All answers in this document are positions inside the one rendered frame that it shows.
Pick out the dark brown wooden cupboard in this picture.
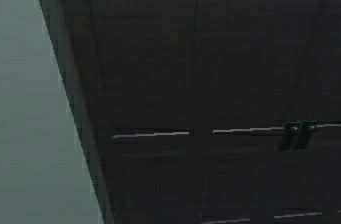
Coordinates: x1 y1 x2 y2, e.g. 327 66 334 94
38 0 341 224

